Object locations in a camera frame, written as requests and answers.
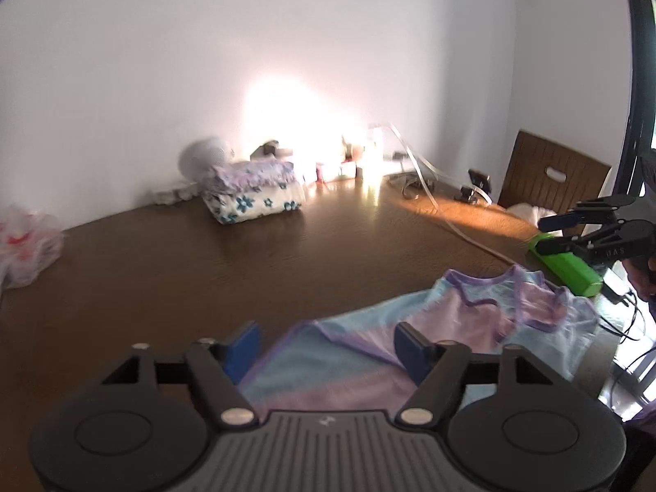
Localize grey device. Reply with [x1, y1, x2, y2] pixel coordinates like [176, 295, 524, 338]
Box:
[250, 140, 294, 163]

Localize white blue-flowered folded cloth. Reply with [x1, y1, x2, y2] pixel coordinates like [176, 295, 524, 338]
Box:
[201, 182, 305, 225]

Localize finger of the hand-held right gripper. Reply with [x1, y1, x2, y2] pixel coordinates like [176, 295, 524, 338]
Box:
[538, 196, 637, 234]
[535, 219, 629, 258]

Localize black phone holder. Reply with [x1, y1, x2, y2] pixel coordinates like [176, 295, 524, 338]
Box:
[458, 168, 492, 202]

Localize white power adapter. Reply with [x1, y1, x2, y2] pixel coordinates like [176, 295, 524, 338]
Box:
[601, 268, 638, 304]

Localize purple floral folded cloth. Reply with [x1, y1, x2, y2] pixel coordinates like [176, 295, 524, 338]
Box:
[211, 161, 297, 193]

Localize white power strip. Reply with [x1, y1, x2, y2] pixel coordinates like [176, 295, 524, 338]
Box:
[153, 183, 202, 207]

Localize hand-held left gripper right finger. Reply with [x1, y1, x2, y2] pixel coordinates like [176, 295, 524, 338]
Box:
[394, 322, 569, 427]

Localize white cable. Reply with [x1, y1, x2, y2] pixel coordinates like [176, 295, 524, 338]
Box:
[405, 148, 495, 205]
[369, 122, 518, 267]

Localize white round fan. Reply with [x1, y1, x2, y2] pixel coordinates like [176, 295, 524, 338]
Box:
[177, 137, 235, 181]

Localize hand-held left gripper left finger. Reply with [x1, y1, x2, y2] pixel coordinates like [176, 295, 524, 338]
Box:
[100, 320, 263, 427]

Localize small red and white boxes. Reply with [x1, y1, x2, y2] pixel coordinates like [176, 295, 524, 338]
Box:
[314, 160, 360, 183]

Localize green box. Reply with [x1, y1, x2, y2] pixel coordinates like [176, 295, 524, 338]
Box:
[528, 233, 604, 297]

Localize wooden chair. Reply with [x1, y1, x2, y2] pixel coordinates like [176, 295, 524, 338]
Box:
[498, 130, 614, 215]

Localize translucent plastic bag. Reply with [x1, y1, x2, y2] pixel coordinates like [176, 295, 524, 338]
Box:
[0, 204, 66, 289]

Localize blue and purple shirt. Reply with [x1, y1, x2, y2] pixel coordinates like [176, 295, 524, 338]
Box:
[238, 265, 599, 421]

